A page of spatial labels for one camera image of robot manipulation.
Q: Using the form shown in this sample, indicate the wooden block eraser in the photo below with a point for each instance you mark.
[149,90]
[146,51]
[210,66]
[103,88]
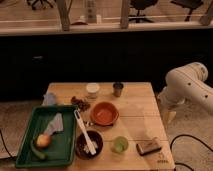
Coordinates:
[148,147]

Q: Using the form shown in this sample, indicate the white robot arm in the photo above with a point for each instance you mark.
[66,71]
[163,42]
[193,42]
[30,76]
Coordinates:
[185,83]

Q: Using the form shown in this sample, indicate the red bowl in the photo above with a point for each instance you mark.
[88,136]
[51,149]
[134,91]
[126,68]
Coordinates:
[104,114]

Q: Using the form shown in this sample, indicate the dark brown bowl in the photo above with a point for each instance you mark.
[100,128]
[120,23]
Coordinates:
[88,149]

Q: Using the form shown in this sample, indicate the dark metal cup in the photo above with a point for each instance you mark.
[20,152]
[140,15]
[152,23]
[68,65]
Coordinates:
[117,89]

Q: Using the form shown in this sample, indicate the white cup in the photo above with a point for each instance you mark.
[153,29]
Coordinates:
[92,90]

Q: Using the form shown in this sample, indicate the brown dried fruit pile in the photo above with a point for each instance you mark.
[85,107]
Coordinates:
[83,105]

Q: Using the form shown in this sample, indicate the small metal object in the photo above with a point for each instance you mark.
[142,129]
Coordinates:
[88,123]

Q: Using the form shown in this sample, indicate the blue crumpled cloth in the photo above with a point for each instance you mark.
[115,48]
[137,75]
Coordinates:
[49,99]

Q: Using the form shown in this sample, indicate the green plastic cup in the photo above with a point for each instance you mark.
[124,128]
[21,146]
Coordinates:
[120,144]

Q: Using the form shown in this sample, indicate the grey cloth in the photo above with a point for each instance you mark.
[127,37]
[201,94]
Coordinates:
[55,125]

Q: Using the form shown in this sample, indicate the white spatula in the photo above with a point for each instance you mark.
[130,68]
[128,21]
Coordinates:
[83,129]

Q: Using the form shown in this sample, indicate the green plastic tray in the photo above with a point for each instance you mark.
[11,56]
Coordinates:
[60,152]

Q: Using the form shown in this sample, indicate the red yellow apple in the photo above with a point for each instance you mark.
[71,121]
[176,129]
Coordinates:
[43,140]

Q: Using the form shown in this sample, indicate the black office chair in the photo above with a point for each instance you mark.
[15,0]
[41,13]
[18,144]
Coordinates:
[35,4]
[190,4]
[141,5]

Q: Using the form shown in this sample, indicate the green cucumber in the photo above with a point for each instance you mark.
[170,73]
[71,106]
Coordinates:
[40,155]

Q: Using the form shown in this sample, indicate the black office chair left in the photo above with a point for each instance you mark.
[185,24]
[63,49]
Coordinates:
[35,4]

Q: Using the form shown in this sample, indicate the black office chair right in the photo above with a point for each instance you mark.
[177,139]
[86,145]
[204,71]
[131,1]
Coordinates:
[190,4]

